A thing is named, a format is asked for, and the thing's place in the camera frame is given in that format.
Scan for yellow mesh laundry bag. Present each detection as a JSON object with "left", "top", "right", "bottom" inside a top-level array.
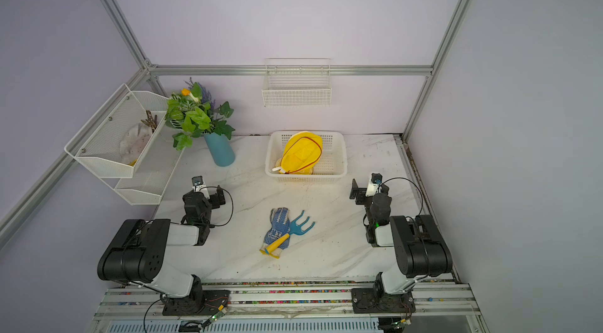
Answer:
[{"left": 272, "top": 131, "right": 323, "bottom": 175}]

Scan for teal garden rake yellow handle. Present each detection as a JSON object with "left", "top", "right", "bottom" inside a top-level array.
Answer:
[{"left": 267, "top": 210, "right": 316, "bottom": 259}]

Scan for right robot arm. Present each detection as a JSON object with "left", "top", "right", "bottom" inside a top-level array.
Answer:
[{"left": 350, "top": 174, "right": 453, "bottom": 298}]

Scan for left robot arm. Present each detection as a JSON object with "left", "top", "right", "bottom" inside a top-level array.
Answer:
[{"left": 97, "top": 185, "right": 232, "bottom": 300}]

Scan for white plastic basket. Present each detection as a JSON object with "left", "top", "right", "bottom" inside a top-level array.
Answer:
[{"left": 265, "top": 130, "right": 348, "bottom": 182}]

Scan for teal vase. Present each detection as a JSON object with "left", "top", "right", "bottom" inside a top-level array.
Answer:
[{"left": 204, "top": 133, "right": 236, "bottom": 167}]

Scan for artificial green plant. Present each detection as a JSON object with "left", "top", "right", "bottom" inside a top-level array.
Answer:
[{"left": 166, "top": 78, "right": 235, "bottom": 151}]

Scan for brown twigs in shelf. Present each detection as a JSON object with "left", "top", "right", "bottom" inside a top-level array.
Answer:
[{"left": 141, "top": 110, "right": 158, "bottom": 133}]

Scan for white cloth in shelf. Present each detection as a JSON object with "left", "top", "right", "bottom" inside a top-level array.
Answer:
[{"left": 119, "top": 123, "right": 153, "bottom": 166}]

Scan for white mesh corner shelf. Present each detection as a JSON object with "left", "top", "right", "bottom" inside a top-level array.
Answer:
[{"left": 64, "top": 84, "right": 183, "bottom": 205}]

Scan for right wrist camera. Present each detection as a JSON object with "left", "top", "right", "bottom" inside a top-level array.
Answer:
[{"left": 365, "top": 173, "right": 383, "bottom": 197}]

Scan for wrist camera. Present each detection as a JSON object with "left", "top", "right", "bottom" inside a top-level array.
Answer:
[
  {"left": 365, "top": 173, "right": 383, "bottom": 197},
  {"left": 192, "top": 176, "right": 208, "bottom": 196}
]

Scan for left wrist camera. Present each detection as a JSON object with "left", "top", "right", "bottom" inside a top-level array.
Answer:
[{"left": 192, "top": 176, "right": 208, "bottom": 196}]

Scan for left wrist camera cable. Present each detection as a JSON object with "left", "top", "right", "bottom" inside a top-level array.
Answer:
[{"left": 206, "top": 185, "right": 235, "bottom": 229}]

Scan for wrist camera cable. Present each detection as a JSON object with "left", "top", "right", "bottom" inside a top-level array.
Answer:
[
  {"left": 206, "top": 185, "right": 235, "bottom": 229},
  {"left": 380, "top": 176, "right": 425, "bottom": 219}
]

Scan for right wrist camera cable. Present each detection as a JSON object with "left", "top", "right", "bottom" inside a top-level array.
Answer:
[{"left": 380, "top": 176, "right": 425, "bottom": 219}]

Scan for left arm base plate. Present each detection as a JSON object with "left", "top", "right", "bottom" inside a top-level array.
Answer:
[{"left": 161, "top": 290, "right": 230, "bottom": 317}]

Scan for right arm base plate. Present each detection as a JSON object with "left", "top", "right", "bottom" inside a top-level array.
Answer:
[{"left": 351, "top": 288, "right": 416, "bottom": 314}]

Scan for white wire wall basket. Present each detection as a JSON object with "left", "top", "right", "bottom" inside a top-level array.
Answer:
[{"left": 262, "top": 58, "right": 332, "bottom": 108}]

